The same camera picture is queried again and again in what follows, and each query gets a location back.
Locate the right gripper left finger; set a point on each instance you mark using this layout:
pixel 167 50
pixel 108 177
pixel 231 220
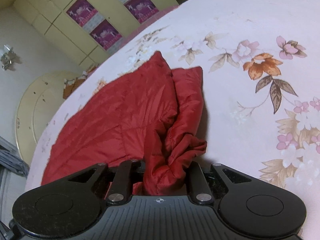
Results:
pixel 126 175

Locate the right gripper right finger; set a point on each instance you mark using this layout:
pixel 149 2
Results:
pixel 197 187

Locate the red puffer jacket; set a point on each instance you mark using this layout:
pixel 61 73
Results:
pixel 151 114

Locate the grey striped cloth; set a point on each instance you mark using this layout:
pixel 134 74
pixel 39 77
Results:
pixel 11 160

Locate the orange patterned pillow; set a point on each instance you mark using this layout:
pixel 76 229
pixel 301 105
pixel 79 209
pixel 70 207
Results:
pixel 71 85

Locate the cream curved headboard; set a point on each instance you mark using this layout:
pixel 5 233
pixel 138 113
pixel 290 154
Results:
pixel 39 103

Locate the pink floral bed sheet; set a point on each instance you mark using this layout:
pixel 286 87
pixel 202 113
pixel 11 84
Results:
pixel 260 62

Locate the purple poster upper left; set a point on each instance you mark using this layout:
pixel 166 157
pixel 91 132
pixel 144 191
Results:
pixel 106 34

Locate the purple poster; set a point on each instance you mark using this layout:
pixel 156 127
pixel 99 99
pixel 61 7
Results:
pixel 85 15
pixel 106 34
pixel 142 10

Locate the cream wardrobe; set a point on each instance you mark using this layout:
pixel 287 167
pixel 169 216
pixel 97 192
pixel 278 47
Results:
pixel 49 18

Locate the purple poster lower left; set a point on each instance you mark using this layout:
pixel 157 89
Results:
pixel 85 15

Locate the purple poster upper right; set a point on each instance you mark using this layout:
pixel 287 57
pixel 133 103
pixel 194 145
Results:
pixel 142 10

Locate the wall hook ornament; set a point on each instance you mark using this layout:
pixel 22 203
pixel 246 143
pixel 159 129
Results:
pixel 9 59

